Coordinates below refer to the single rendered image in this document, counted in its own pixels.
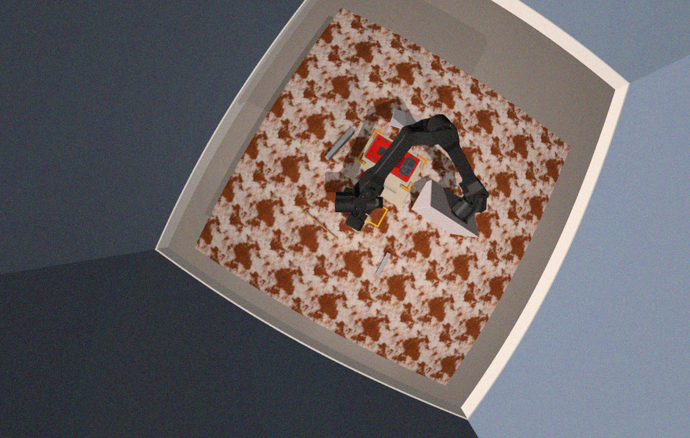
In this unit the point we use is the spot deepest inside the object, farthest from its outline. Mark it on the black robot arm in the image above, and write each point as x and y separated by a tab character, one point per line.
431	131

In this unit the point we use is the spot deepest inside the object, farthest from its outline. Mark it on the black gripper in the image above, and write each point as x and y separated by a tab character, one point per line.
357	218

